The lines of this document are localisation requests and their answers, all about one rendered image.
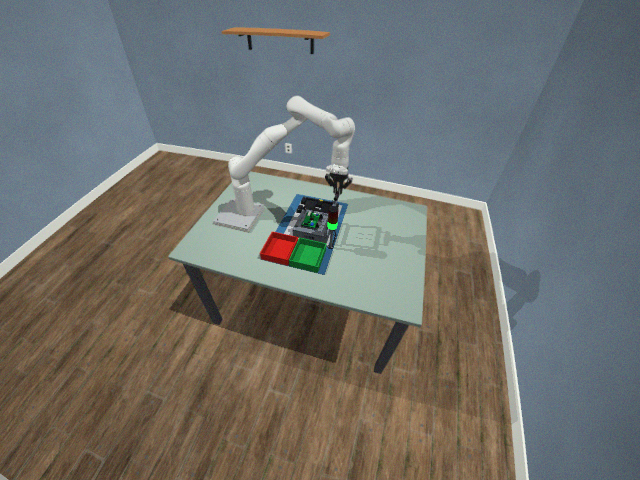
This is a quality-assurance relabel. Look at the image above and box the green circuit board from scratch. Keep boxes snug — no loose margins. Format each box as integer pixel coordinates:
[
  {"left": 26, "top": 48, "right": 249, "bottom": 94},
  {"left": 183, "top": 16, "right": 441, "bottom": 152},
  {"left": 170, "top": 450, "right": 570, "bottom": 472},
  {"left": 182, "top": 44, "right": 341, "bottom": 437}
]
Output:
[{"left": 302, "top": 212, "right": 320, "bottom": 228}]

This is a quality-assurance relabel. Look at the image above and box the green bin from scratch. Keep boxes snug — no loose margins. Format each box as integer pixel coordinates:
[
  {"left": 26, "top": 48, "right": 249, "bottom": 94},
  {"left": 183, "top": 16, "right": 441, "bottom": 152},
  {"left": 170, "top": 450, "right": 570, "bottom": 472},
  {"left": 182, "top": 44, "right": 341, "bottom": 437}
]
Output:
[{"left": 289, "top": 237, "right": 327, "bottom": 273}]

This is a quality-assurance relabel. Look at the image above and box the red bin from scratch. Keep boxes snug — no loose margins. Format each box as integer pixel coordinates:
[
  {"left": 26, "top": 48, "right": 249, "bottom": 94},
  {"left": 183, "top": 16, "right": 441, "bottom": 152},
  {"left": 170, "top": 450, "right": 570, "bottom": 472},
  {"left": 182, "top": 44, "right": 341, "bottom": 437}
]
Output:
[{"left": 260, "top": 232, "right": 298, "bottom": 266}]

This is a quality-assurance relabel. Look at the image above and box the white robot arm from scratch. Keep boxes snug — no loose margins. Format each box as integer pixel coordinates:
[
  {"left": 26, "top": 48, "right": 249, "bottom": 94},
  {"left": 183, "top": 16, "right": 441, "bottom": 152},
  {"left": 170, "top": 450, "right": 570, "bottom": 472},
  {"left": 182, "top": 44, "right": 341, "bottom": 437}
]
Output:
[{"left": 228, "top": 96, "right": 355, "bottom": 216}]

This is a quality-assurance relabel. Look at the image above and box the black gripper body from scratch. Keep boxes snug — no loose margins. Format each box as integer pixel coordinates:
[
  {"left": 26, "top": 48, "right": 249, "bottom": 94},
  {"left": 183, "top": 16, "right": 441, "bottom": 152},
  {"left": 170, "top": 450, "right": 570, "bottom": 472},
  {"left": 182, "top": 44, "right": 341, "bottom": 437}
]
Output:
[{"left": 330, "top": 173, "right": 348, "bottom": 182}]

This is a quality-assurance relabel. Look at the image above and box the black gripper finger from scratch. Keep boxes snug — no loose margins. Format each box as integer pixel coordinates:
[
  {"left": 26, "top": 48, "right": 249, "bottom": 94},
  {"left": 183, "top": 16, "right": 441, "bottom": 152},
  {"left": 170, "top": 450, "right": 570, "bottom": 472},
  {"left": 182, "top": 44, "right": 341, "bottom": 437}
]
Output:
[
  {"left": 325, "top": 173, "right": 337, "bottom": 195},
  {"left": 339, "top": 176, "right": 353, "bottom": 196}
]

